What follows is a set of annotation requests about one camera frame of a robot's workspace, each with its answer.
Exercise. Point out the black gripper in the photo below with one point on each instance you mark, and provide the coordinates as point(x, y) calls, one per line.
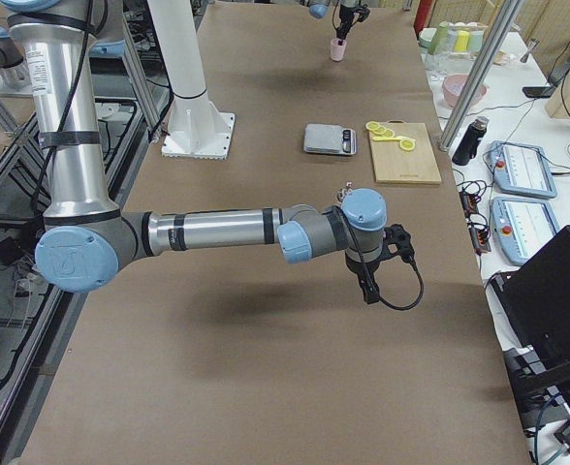
point(358, 268)
point(341, 15)

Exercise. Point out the pink plastic cup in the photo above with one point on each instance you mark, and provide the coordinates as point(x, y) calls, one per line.
point(337, 49)

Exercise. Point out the glass sauce bottle metal spout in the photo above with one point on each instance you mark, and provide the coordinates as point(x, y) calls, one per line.
point(344, 192)

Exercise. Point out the green cup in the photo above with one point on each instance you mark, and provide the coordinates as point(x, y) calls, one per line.
point(439, 42)

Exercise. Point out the digital kitchen scale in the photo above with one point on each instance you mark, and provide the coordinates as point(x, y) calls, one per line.
point(329, 139)

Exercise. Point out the yellow cup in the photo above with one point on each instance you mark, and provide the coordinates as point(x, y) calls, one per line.
point(461, 41)

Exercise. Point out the lemon slice top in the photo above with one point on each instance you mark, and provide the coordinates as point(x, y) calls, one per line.
point(372, 126)

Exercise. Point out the bamboo cutting board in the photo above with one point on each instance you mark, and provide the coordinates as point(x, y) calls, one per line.
point(392, 165)

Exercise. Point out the pink bowl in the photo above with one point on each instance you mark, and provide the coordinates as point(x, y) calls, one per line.
point(452, 87)

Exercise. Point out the lemon slice front pair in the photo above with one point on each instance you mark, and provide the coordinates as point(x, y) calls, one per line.
point(407, 144)

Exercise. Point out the black thermos bottle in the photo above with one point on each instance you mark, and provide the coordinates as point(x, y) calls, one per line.
point(468, 146)

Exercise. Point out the near teach pendant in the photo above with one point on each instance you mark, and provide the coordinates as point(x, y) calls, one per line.
point(522, 227)

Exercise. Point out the teach pendant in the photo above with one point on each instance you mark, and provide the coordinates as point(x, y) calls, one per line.
point(522, 227)
point(521, 169)

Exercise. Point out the far teach pendant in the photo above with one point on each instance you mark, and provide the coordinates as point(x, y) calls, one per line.
point(521, 169)

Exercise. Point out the aluminium frame post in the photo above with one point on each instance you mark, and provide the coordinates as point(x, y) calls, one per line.
point(496, 35)

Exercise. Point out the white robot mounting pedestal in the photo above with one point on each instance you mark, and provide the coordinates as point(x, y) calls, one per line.
point(196, 128)

